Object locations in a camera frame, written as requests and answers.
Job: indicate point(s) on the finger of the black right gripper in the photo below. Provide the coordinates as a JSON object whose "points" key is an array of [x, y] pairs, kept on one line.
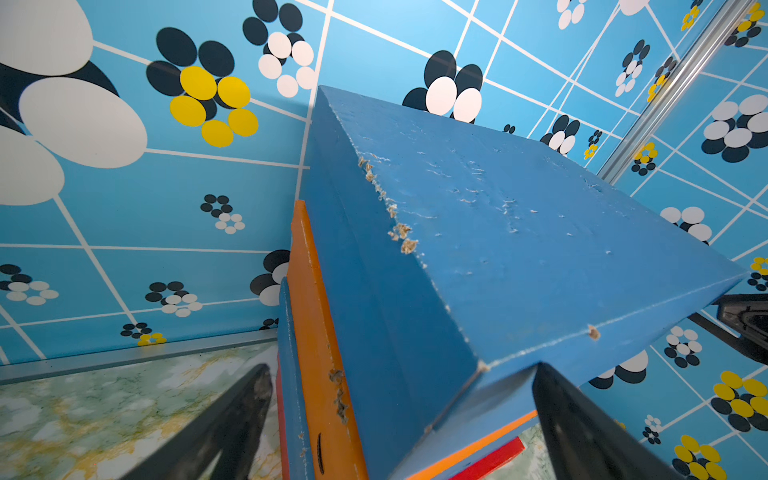
{"points": [[741, 323]]}

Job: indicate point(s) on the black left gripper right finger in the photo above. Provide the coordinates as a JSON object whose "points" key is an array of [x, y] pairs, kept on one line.
{"points": [[583, 442]]}

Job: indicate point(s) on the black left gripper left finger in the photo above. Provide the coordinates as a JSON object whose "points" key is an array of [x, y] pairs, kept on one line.
{"points": [[226, 436]]}

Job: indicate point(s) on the blue shoebox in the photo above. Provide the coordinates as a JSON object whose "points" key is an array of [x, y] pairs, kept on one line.
{"points": [[294, 390], [456, 258]]}

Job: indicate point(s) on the orange shoebox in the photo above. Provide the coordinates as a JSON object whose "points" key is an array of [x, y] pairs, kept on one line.
{"points": [[310, 360]]}

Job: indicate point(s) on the red shoebox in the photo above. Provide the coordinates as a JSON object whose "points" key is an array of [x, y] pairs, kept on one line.
{"points": [[479, 470]]}

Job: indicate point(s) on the right aluminium corner post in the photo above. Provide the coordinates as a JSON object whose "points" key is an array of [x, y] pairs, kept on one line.
{"points": [[690, 66]]}

